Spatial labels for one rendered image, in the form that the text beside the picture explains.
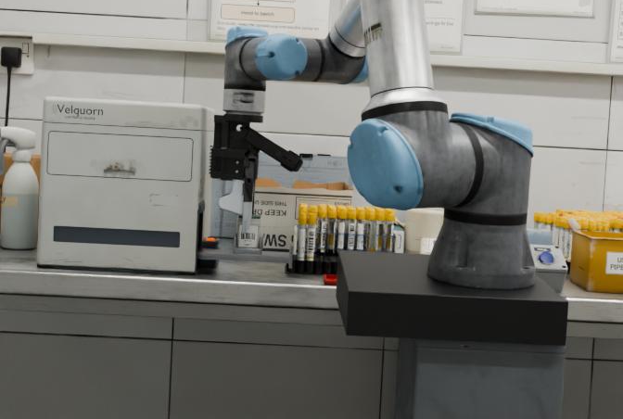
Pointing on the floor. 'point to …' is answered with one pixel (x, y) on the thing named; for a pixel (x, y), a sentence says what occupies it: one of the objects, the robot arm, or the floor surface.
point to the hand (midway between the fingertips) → (248, 226)
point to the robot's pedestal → (478, 380)
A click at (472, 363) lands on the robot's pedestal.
